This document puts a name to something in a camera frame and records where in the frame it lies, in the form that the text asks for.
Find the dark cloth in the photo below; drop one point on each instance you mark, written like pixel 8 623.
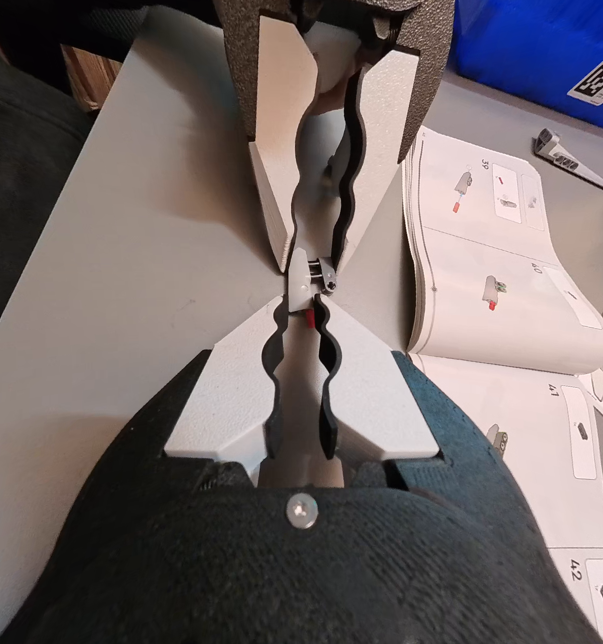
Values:
pixel 25 176

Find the grey toy brick assembly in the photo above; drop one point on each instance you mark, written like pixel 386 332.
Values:
pixel 297 281

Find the grey wedge toy piece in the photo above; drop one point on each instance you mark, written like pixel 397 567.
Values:
pixel 568 161

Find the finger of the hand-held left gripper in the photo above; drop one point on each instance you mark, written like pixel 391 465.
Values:
pixel 279 90
pixel 382 110

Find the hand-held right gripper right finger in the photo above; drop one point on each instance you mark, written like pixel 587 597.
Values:
pixel 377 402

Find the black and white marker tag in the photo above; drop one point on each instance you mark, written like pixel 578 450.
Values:
pixel 598 83

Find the open instruction booklet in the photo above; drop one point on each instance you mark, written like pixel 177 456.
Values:
pixel 482 241

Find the blue plastic bin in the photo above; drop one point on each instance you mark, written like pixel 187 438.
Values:
pixel 523 40

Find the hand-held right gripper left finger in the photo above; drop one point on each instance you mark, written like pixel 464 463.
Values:
pixel 221 402

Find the wooden furniture panel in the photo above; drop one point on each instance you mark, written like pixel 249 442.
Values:
pixel 87 75

